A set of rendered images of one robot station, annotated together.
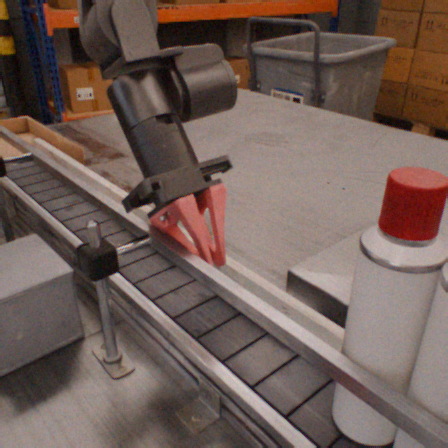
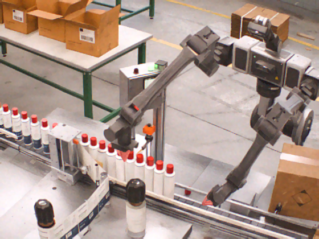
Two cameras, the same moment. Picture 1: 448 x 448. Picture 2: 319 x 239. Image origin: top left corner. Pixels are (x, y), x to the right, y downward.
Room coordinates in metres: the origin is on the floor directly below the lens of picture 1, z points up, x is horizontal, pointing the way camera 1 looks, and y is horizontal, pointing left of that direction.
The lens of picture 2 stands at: (1.98, -0.90, 2.55)
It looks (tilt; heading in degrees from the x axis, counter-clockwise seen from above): 33 degrees down; 158
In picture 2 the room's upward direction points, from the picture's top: 2 degrees clockwise
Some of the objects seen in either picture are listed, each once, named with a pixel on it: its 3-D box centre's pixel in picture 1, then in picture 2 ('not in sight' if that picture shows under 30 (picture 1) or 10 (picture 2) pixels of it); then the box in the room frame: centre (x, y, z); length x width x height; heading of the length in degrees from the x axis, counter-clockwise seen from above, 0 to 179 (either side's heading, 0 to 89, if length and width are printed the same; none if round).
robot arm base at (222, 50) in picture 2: not in sight; (218, 55); (-0.04, 0.24, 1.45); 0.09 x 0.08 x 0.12; 32
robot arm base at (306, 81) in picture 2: not in sight; (307, 89); (0.39, 0.51, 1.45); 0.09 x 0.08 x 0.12; 32
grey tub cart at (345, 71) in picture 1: (314, 98); not in sight; (2.91, -0.57, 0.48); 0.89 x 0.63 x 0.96; 141
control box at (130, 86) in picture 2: not in sight; (140, 88); (0.04, -0.18, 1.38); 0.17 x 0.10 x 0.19; 95
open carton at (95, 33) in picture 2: not in sight; (93, 25); (-1.74, 0.07, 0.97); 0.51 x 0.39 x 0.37; 127
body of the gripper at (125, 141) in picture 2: not in sight; (124, 137); (0.27, -0.33, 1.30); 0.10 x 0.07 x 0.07; 40
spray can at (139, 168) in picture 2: not in sight; (139, 172); (0.13, -0.21, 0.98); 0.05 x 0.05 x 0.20
